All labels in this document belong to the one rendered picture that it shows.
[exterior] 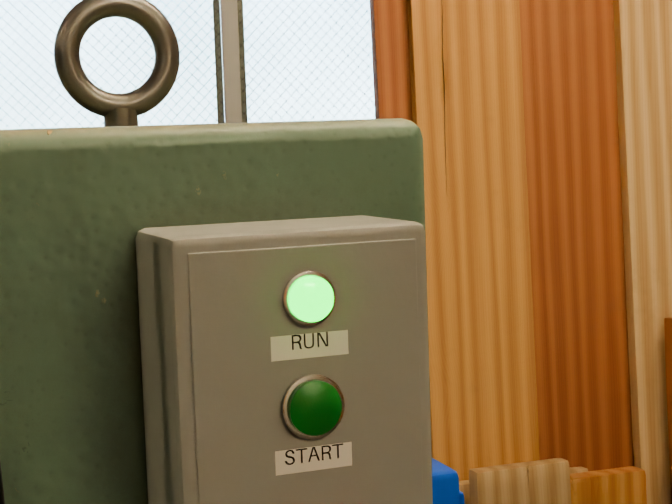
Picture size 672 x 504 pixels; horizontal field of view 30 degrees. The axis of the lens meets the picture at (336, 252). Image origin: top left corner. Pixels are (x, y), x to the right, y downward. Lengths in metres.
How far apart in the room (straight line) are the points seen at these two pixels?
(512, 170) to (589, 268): 0.22
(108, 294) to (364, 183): 0.12
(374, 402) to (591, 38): 1.59
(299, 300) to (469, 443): 1.47
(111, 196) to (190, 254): 0.07
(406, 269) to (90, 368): 0.13
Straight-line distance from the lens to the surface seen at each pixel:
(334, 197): 0.52
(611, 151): 2.03
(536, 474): 1.83
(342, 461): 0.47
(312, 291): 0.45
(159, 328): 0.47
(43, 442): 0.50
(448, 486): 1.34
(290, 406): 0.45
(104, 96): 0.60
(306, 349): 0.46
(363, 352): 0.47
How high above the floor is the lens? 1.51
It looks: 5 degrees down
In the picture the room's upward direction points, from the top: 2 degrees counter-clockwise
